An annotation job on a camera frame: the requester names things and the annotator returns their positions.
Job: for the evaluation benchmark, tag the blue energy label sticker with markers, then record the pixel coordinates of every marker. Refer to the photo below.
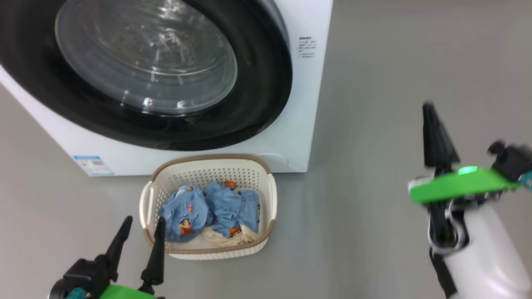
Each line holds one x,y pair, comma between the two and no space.
93,165

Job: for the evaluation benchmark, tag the cream printed garment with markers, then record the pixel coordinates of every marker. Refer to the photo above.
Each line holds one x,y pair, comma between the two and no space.
212,239

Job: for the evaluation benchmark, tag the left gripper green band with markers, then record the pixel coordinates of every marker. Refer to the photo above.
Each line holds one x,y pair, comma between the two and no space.
120,292

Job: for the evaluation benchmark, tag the black round glass washer door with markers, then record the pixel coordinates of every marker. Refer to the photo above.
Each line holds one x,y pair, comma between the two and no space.
257,83

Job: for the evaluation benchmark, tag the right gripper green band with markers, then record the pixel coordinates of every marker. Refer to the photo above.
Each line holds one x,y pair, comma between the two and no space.
457,185

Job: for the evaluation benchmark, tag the cream perforated basket brown rim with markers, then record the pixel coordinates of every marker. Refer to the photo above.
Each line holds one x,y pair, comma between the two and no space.
208,170

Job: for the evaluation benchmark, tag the blue cartoon print garment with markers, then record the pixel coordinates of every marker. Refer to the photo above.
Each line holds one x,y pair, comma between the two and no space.
226,207
183,207

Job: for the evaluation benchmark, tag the round white filter cover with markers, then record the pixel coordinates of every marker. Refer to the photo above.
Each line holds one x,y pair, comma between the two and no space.
274,160

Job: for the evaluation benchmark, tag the white front-load washing machine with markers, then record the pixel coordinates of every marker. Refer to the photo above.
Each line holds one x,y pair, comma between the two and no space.
299,124

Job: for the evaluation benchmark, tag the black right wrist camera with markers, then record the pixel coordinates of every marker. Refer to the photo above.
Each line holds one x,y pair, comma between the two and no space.
513,162

